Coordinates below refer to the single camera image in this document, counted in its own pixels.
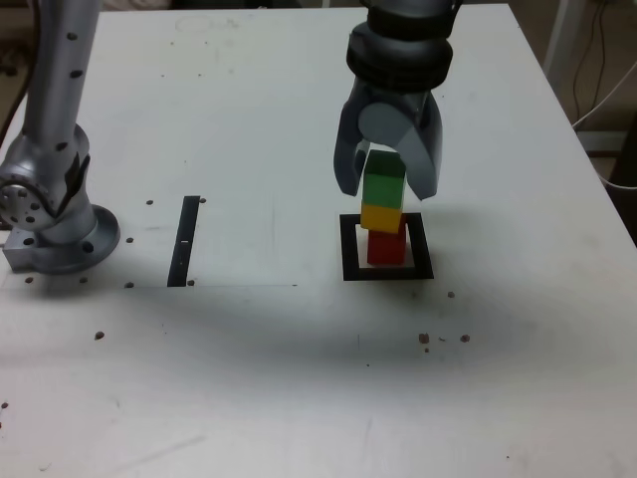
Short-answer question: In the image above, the black tape square outline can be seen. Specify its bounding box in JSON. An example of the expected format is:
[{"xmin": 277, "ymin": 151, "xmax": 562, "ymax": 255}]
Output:
[{"xmin": 338, "ymin": 212, "xmax": 435, "ymax": 282}]

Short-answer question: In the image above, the white frame post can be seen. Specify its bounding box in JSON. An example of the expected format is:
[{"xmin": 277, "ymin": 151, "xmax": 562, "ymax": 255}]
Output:
[{"xmin": 541, "ymin": 0, "xmax": 573, "ymax": 76}]

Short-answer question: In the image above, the grey box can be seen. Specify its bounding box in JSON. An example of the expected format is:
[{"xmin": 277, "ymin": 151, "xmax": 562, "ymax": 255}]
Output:
[{"xmin": 576, "ymin": 129, "xmax": 629, "ymax": 156}]

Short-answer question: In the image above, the white background cable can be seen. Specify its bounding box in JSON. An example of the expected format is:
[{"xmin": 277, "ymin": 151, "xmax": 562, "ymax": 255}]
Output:
[
  {"xmin": 594, "ymin": 156, "xmax": 637, "ymax": 191},
  {"xmin": 570, "ymin": 62, "xmax": 637, "ymax": 130}
]

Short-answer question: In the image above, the black tape strip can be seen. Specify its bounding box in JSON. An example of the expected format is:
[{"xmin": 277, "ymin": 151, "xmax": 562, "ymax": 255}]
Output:
[{"xmin": 166, "ymin": 195, "xmax": 201, "ymax": 289}]

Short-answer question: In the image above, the yellow cube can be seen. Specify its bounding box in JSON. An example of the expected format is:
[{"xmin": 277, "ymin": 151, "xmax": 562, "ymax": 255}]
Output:
[{"xmin": 359, "ymin": 202, "xmax": 403, "ymax": 235}]

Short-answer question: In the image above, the green cube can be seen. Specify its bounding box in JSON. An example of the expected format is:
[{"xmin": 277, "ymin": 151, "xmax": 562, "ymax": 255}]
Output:
[{"xmin": 361, "ymin": 148, "xmax": 405, "ymax": 210}]

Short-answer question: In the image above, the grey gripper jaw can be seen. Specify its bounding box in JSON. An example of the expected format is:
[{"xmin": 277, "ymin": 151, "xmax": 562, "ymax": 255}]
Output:
[
  {"xmin": 358, "ymin": 88, "xmax": 445, "ymax": 202},
  {"xmin": 332, "ymin": 81, "xmax": 373, "ymax": 197}
]

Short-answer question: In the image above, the red cube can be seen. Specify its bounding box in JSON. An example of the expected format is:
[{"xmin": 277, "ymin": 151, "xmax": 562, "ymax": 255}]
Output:
[{"xmin": 366, "ymin": 229, "xmax": 408, "ymax": 266}]

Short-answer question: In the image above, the black background cable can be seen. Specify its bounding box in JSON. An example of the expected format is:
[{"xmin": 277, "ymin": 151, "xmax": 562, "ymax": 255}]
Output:
[{"xmin": 571, "ymin": 0, "xmax": 607, "ymax": 128}]

